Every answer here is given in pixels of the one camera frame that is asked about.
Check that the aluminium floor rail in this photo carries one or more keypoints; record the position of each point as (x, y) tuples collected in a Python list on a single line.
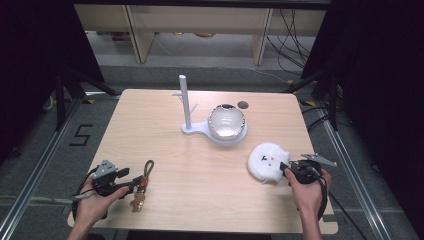
[(353, 180), (36, 173)]

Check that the person's left hand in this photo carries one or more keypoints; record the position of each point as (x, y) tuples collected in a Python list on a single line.
[(90, 206)]

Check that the beige wooden desk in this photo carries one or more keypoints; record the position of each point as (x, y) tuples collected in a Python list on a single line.
[(200, 18)]

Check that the white hook stand with tray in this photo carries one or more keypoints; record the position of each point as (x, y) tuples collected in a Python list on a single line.
[(186, 110)]

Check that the black metal stand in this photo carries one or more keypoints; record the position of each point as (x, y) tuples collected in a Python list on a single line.
[(60, 100), (333, 100)]

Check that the yellow round object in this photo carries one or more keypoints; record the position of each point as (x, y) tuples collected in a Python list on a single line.
[(204, 34)]

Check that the black curtain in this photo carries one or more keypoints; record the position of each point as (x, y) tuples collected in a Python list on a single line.
[(383, 83), (30, 66)]

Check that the dark round table grommet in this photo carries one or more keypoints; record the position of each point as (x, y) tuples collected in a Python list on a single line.
[(242, 104)]

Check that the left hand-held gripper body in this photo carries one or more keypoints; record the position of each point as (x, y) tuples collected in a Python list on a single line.
[(106, 182)]

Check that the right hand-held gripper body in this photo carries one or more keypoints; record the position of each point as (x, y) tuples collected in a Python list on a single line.
[(306, 171)]

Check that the person's right hand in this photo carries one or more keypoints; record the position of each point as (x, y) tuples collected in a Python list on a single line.
[(310, 198)]

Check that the white fluffy plush pouch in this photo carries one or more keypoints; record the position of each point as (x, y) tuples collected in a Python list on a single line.
[(266, 163)]

